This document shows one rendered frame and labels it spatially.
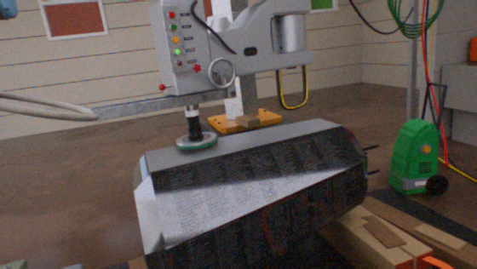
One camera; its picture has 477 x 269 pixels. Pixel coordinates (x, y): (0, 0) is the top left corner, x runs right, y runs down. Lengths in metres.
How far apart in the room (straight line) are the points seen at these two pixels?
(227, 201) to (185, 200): 0.18
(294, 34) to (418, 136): 1.41
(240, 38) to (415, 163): 1.80
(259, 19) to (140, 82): 6.09
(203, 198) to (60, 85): 6.69
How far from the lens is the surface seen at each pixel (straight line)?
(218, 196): 1.43
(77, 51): 7.76
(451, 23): 4.28
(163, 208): 1.40
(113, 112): 1.48
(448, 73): 4.16
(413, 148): 2.83
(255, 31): 1.69
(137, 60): 7.60
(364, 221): 2.06
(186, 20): 1.52
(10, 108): 1.28
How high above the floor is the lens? 1.33
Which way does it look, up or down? 15 degrees down
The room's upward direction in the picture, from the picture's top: 7 degrees counter-clockwise
